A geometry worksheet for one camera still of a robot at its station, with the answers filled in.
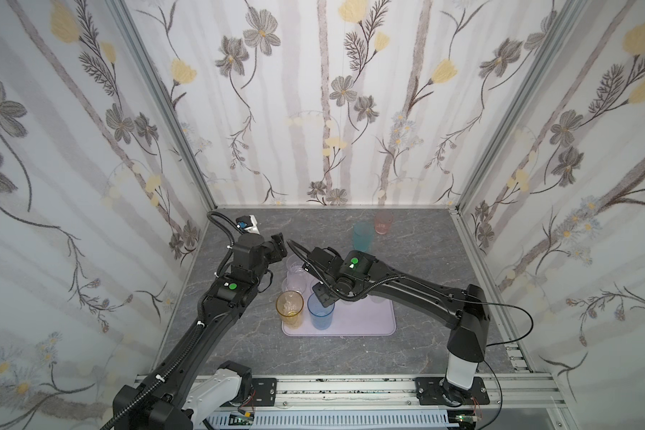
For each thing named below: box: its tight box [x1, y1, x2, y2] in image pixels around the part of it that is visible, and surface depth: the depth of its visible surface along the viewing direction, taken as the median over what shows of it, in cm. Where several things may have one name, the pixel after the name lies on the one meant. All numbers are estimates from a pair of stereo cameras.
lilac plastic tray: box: [281, 293, 397, 336], surface depth 88 cm
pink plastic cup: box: [373, 210, 395, 235], surface depth 121 cm
